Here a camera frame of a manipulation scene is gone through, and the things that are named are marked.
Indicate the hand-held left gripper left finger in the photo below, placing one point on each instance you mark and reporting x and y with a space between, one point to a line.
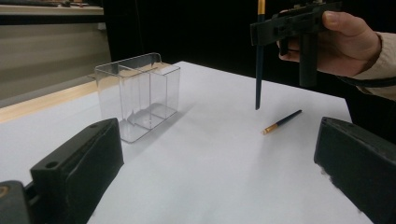
77 174

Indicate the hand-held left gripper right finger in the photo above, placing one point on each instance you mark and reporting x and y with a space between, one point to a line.
358 168

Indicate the black pencil with orange end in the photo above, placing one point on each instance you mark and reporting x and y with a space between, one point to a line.
259 77
285 119

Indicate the clear plastic organizer box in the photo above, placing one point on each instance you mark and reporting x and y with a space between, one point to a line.
140 93

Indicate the wooden table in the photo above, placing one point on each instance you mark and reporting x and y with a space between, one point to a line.
46 101

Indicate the white table sheet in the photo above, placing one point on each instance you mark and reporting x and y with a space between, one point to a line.
218 171

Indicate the black crossbar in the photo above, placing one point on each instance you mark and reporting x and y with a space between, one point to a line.
46 19

